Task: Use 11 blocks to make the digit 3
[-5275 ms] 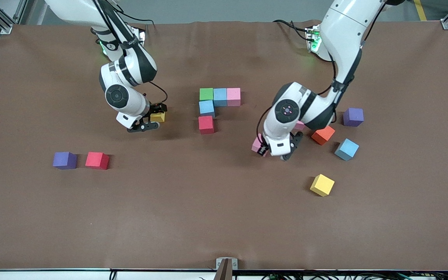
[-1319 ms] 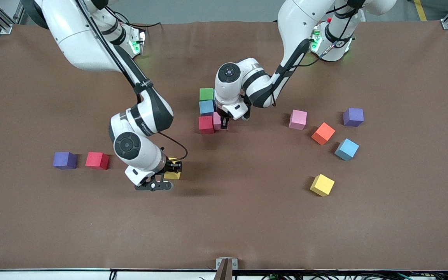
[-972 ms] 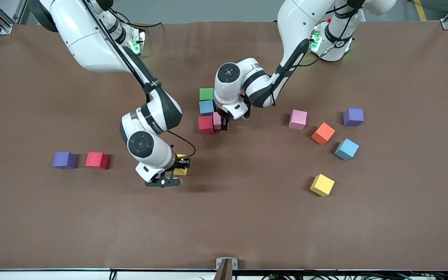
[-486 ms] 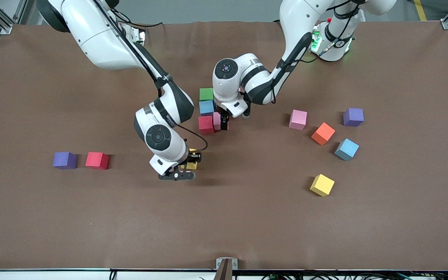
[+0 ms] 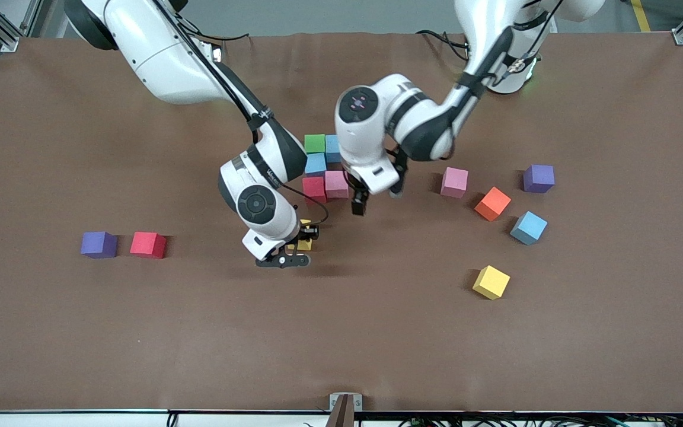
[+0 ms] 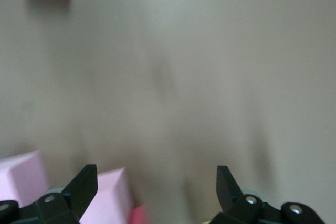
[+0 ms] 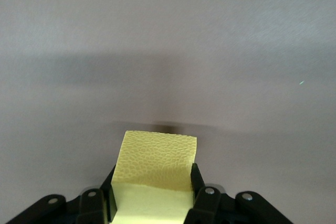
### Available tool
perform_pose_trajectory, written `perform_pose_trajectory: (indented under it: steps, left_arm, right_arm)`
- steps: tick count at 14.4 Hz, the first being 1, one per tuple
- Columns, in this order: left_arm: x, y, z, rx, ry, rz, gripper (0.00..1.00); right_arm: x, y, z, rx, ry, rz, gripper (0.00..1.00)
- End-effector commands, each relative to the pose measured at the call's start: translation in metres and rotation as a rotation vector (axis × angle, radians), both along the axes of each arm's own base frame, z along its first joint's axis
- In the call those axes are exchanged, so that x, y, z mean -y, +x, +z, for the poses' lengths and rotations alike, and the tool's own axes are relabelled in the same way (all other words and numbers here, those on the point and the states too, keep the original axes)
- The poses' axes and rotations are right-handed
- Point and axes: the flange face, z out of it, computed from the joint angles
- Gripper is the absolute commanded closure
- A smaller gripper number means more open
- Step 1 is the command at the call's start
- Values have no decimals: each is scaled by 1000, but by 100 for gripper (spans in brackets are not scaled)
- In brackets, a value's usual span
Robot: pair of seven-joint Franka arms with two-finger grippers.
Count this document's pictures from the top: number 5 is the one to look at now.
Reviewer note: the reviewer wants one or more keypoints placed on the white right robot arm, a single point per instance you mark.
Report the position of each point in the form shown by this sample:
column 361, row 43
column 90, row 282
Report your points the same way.
column 163, row 53

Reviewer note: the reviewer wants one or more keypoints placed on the red foam cube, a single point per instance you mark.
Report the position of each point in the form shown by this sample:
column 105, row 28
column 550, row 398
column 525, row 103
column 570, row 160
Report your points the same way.
column 315, row 187
column 147, row 245

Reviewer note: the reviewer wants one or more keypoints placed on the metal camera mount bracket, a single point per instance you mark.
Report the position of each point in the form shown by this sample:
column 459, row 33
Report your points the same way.
column 345, row 403

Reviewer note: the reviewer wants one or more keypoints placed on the blue foam cube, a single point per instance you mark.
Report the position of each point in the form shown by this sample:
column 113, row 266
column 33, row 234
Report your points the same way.
column 528, row 228
column 315, row 163
column 331, row 148

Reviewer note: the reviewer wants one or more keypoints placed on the purple foam cube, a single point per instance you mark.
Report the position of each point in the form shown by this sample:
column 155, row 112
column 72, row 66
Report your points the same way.
column 99, row 244
column 538, row 178

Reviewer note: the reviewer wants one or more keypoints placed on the yellow foam cube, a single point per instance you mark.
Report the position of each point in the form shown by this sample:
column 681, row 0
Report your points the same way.
column 306, row 244
column 491, row 282

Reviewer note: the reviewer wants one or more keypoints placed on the orange foam cube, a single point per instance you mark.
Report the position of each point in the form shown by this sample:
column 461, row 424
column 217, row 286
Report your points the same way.
column 492, row 203

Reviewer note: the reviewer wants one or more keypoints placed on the green foam cube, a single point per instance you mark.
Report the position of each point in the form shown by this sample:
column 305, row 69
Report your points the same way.
column 315, row 143

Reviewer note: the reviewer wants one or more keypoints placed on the brown table mat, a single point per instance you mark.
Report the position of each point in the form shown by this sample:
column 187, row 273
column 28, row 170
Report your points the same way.
column 341, row 332

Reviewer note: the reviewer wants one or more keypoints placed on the pink foam cube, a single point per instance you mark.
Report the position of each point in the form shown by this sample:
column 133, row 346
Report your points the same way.
column 454, row 182
column 335, row 184

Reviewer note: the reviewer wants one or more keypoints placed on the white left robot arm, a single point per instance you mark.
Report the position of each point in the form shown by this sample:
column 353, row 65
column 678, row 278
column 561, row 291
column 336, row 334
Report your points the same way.
column 377, row 118

